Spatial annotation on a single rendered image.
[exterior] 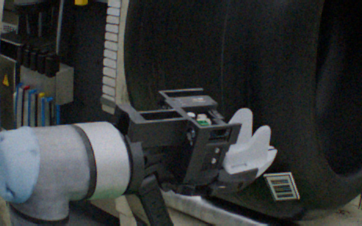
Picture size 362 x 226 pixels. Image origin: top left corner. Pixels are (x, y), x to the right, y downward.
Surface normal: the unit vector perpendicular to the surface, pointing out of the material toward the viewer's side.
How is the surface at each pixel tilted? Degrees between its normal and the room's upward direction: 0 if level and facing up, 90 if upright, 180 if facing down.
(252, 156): 103
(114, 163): 74
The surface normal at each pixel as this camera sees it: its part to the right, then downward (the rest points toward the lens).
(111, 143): 0.48, -0.50
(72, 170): 0.60, 0.09
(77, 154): 0.55, -0.30
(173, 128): 0.55, 0.49
